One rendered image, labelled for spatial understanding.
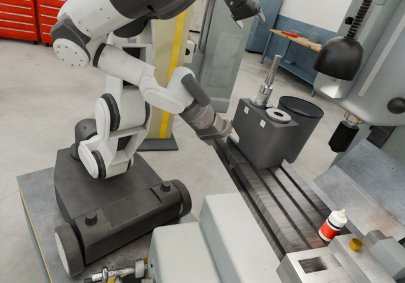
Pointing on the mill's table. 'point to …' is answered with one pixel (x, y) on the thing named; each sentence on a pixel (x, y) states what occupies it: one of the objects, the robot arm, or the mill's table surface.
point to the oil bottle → (332, 225)
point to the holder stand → (263, 132)
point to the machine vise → (321, 264)
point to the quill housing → (376, 67)
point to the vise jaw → (358, 262)
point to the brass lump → (355, 244)
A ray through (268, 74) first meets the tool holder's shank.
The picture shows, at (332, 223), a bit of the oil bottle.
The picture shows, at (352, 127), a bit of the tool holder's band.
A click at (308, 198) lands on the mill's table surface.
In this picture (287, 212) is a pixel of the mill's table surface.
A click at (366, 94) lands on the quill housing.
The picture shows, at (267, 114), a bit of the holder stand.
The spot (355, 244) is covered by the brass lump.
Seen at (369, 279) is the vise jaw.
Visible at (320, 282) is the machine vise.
